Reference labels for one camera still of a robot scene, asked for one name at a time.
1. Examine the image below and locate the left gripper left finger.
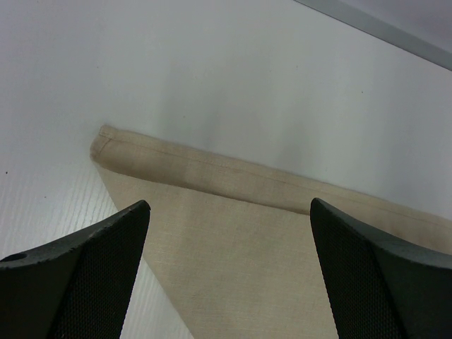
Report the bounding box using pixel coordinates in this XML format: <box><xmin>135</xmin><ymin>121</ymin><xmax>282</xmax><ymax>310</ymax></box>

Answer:
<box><xmin>1</xmin><ymin>201</ymin><xmax>150</xmax><ymax>338</ymax></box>

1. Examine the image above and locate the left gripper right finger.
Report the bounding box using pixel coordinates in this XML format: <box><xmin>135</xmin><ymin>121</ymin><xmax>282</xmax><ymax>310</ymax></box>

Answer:
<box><xmin>310</xmin><ymin>198</ymin><xmax>451</xmax><ymax>338</ymax></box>

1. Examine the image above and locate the beige cloth napkin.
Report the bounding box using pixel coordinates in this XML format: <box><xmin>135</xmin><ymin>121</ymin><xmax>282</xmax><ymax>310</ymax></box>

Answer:
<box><xmin>90</xmin><ymin>126</ymin><xmax>451</xmax><ymax>338</ymax></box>

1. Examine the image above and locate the left side aluminium rail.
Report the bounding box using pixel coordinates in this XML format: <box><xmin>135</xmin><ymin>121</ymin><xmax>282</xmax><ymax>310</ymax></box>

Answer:
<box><xmin>300</xmin><ymin>1</ymin><xmax>451</xmax><ymax>71</ymax></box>

